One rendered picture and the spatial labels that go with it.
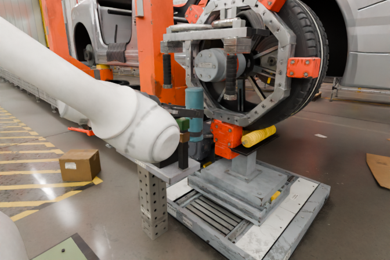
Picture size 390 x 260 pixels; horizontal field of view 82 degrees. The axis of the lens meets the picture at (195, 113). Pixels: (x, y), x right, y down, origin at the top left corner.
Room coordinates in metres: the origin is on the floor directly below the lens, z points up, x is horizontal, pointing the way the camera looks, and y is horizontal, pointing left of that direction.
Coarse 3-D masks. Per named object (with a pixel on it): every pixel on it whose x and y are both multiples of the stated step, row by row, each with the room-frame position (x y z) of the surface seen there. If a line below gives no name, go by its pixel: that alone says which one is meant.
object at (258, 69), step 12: (252, 36) 1.05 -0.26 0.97; (204, 48) 1.25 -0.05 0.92; (252, 48) 1.05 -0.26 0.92; (276, 48) 0.97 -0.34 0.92; (252, 60) 1.05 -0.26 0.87; (252, 72) 1.05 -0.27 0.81; (264, 72) 1.02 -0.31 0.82; (204, 84) 1.23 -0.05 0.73; (216, 84) 1.29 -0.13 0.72; (240, 84) 1.09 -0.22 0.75; (252, 84) 1.04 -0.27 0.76; (216, 96) 1.21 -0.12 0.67; (240, 96) 1.09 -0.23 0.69; (264, 96) 1.01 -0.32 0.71; (228, 108) 1.13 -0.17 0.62; (240, 108) 1.09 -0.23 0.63; (252, 108) 1.15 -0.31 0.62
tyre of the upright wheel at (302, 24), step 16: (288, 0) 0.94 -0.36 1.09; (288, 16) 0.92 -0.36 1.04; (304, 16) 0.90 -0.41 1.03; (304, 32) 0.88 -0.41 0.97; (320, 32) 0.97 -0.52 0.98; (304, 48) 0.87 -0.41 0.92; (320, 48) 0.93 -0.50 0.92; (320, 64) 0.92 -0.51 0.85; (304, 80) 0.86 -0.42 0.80; (320, 80) 0.97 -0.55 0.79; (288, 96) 0.90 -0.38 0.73; (304, 96) 0.89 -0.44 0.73; (272, 112) 0.94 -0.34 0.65; (288, 112) 0.90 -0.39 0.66; (256, 128) 1.00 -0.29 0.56
